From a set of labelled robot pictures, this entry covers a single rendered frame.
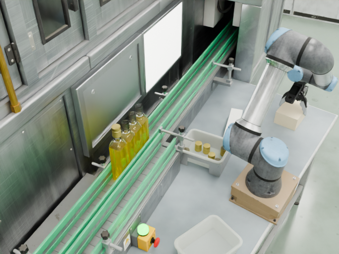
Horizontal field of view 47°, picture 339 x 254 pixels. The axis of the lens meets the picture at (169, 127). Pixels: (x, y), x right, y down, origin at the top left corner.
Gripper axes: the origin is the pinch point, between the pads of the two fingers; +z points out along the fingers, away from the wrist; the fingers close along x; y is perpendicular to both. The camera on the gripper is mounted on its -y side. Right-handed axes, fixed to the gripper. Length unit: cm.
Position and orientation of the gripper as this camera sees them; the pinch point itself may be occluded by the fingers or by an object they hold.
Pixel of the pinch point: (291, 111)
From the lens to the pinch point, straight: 222.0
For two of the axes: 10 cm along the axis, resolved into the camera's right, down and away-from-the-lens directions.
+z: -0.1, 7.7, 6.4
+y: 5.8, -5.2, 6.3
